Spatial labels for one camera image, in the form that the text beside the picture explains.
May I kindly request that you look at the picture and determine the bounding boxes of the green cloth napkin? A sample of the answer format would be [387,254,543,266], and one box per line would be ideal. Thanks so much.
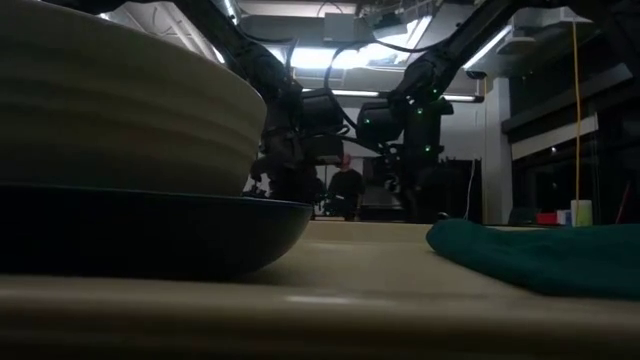
[425,217,640,302]

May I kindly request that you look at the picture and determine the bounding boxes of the dark blue plate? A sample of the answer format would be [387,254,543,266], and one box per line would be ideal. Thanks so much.
[0,182,315,282]

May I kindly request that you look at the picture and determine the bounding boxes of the white ribbed bowl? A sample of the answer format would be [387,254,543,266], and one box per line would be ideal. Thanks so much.
[0,0,269,198]

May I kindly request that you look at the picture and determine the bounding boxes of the beige plastic tray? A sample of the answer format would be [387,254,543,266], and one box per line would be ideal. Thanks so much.
[0,219,640,360]

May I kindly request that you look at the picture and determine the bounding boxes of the black folding panel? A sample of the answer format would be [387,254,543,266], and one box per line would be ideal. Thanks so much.
[442,156,484,224]

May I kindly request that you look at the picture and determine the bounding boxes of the person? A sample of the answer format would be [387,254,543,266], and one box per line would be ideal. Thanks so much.
[326,153,367,222]

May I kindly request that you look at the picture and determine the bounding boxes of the long ceiling light bar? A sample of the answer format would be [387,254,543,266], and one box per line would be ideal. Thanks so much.
[299,87,485,104]

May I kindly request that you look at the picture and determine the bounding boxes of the pale green roll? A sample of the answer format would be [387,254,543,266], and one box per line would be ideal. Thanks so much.
[570,198,594,228]

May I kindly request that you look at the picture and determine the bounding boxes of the black left wrist camera housing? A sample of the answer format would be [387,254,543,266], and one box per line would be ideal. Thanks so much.
[298,88,347,166]

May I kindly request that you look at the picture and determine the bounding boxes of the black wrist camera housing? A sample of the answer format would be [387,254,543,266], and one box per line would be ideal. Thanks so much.
[356,99,404,144]
[298,88,347,166]

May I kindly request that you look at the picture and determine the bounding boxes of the black right wrist camera housing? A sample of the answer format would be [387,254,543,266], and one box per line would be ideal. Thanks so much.
[356,99,404,144]

